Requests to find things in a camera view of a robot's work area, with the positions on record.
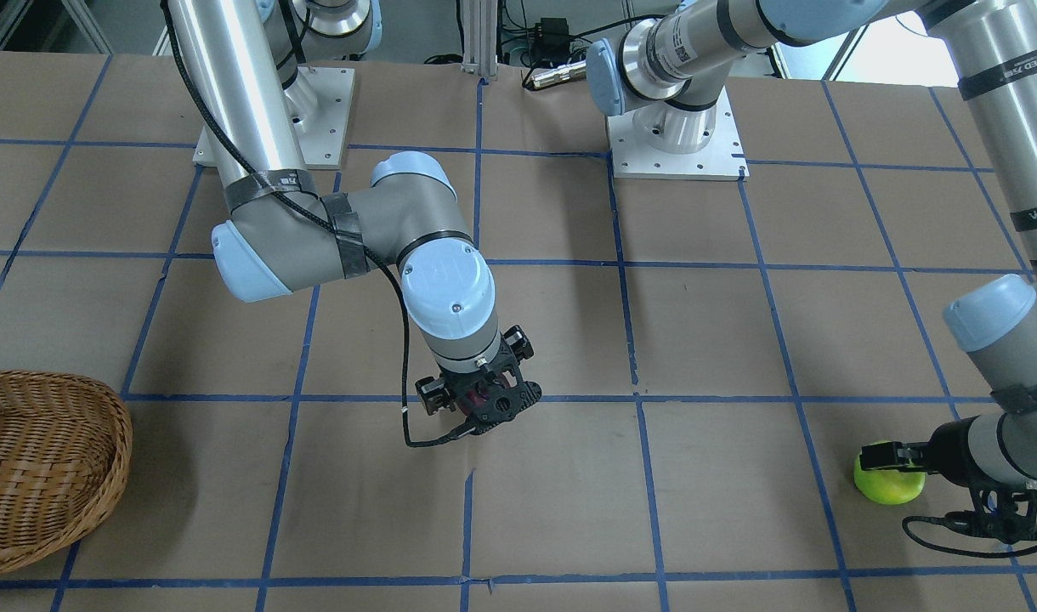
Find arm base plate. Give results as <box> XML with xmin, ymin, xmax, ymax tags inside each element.
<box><xmin>605</xmin><ymin>89</ymin><xmax>751</xmax><ymax>180</ymax></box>
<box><xmin>193</xmin><ymin>68</ymin><xmax>356</xmax><ymax>169</ymax></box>

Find silver connector plug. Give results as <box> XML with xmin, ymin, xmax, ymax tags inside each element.
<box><xmin>522</xmin><ymin>59</ymin><xmax>587</xmax><ymax>92</ymax></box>

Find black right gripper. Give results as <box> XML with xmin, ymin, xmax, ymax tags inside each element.
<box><xmin>415</xmin><ymin>325</ymin><xmax>535</xmax><ymax>416</ymax></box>

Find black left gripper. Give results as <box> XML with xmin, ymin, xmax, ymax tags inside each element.
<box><xmin>860</xmin><ymin>421</ymin><xmax>983</xmax><ymax>486</ymax></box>

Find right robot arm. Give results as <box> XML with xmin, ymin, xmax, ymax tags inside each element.
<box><xmin>160</xmin><ymin>1</ymin><xmax>541</xmax><ymax>426</ymax></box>

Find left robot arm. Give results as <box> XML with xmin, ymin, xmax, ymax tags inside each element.
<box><xmin>586</xmin><ymin>1</ymin><xmax>1037</xmax><ymax>490</ymax></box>

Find green apple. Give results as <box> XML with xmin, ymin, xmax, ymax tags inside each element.
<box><xmin>853</xmin><ymin>440</ymin><xmax>927</xmax><ymax>505</ymax></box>

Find dark red apple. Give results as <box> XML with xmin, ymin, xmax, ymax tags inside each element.
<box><xmin>465</xmin><ymin>383</ymin><xmax>496</xmax><ymax>413</ymax></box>

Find wicker basket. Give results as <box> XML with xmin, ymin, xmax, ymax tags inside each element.
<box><xmin>0</xmin><ymin>371</ymin><xmax>133</xmax><ymax>575</ymax></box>

